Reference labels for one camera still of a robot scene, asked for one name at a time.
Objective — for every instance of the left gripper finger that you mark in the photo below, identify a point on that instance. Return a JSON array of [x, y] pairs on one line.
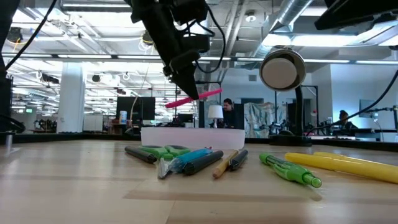
[[186, 81]]

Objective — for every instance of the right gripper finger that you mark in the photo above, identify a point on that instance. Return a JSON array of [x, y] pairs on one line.
[[357, 15]]

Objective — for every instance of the pink highlighter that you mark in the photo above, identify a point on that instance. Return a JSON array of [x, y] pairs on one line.
[[180, 102]]

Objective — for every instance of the clear pink-lidded supply box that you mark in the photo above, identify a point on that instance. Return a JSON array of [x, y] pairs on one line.
[[192, 138]]

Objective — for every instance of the green scissors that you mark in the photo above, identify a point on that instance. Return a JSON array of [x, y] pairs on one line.
[[161, 152]]

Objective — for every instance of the blue pen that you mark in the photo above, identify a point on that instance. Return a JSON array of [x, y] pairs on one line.
[[192, 156]]

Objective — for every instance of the black pen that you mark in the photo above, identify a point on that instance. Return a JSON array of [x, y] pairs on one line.
[[141, 154], [202, 162], [238, 159]]

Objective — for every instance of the yellow wooden pencil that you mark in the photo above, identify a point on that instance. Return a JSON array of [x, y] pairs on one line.
[[224, 165]]

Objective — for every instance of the green clear pen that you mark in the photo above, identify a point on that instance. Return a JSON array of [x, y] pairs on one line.
[[292, 172]]

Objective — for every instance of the yellow highlighter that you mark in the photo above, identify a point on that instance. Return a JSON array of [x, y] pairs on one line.
[[332, 154], [342, 166]]

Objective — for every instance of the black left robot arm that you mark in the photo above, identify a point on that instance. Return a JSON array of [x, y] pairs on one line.
[[186, 11]]

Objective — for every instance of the white table lamp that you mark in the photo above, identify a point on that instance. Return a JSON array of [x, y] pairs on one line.
[[215, 112]]

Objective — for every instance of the person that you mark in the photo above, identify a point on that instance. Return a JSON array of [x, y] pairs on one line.
[[229, 116], [344, 119]]

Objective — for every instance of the black computer monitor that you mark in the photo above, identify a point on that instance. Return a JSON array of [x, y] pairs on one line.
[[135, 109]]

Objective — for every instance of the white can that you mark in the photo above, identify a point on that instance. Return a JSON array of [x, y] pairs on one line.
[[123, 117]]

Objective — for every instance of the marbled patterned sheet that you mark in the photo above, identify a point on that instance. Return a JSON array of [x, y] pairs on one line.
[[261, 116]]

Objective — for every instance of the black desk lamp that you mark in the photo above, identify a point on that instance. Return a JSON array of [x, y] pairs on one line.
[[283, 73]]

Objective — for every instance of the white column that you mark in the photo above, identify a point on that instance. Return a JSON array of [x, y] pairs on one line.
[[71, 99]]

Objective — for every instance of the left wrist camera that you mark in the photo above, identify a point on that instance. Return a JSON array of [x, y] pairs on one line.
[[199, 43]]

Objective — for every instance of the black aluminium table frame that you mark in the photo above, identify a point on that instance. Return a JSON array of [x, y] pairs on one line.
[[77, 137]]

